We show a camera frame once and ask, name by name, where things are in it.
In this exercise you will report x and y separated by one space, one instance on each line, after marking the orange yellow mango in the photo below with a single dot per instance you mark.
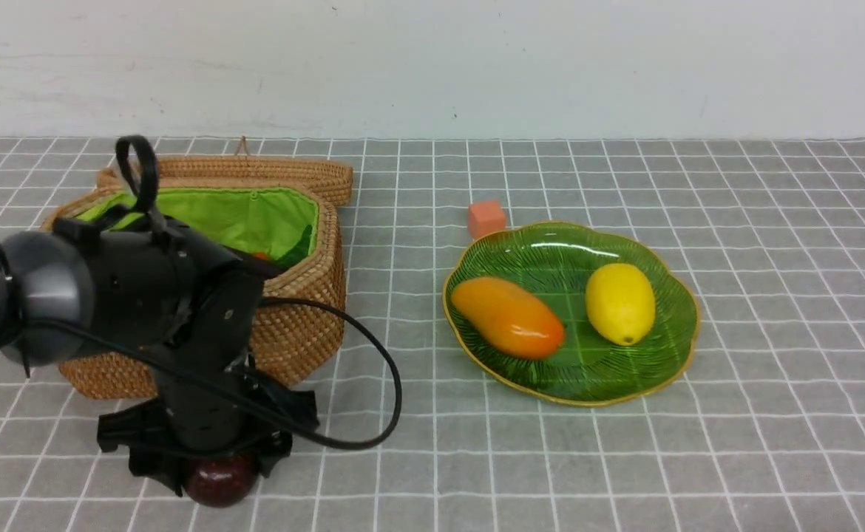
509 318

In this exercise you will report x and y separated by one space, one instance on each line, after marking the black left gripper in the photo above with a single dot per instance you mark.
185 422

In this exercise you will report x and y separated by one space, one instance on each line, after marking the orange carrot with green leaves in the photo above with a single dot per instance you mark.
287 259

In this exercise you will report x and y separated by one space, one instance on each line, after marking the dark red passion fruit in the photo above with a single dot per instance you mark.
220 482

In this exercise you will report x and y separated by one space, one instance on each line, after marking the woven rattan basket lid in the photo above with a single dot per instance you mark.
330 180

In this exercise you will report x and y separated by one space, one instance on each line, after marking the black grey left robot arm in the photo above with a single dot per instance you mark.
187 305

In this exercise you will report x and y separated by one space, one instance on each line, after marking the woven rattan basket green lining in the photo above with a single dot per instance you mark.
289 341

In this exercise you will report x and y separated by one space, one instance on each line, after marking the yellow lemon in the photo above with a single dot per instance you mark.
620 303

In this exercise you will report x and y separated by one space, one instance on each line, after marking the green leaf-shaped glass plate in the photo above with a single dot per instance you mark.
553 261

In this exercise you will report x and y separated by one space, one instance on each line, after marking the grey checkered tablecloth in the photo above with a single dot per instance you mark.
765 432

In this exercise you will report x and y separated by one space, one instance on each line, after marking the small orange foam cube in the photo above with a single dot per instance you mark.
485 217

